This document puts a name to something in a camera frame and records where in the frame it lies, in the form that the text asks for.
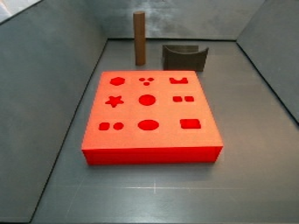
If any red board with shaped holes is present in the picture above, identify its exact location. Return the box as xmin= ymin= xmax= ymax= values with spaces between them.
xmin=81 ymin=71 xmax=223 ymax=165

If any brown oval peg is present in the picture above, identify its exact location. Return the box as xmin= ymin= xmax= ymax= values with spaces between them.
xmin=133 ymin=11 xmax=146 ymax=66

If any dark grey curved holder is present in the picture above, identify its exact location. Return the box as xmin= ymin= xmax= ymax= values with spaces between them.
xmin=163 ymin=45 xmax=210 ymax=72

